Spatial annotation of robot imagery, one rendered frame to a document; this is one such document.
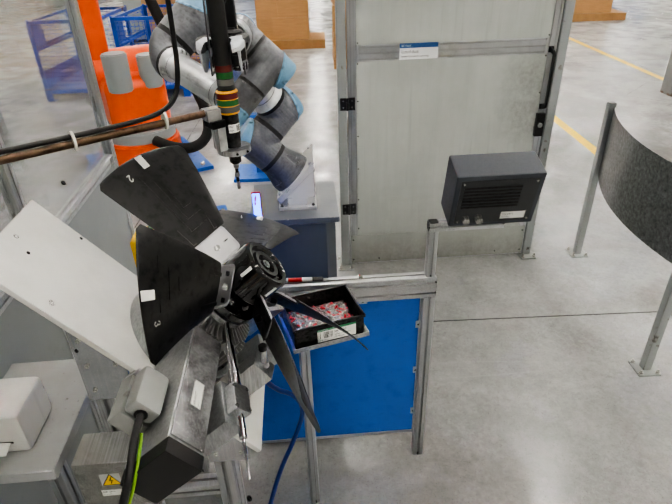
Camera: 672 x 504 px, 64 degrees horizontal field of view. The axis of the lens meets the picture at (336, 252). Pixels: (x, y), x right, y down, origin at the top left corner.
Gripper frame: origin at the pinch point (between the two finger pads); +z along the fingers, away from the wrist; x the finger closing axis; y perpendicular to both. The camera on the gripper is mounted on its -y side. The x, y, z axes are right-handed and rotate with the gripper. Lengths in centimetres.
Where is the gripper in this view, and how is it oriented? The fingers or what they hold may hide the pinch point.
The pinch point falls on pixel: (216, 46)
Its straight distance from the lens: 108.7
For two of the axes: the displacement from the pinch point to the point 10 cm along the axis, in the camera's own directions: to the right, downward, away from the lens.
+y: 0.4, 8.6, 5.1
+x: -10.0, 0.5, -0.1
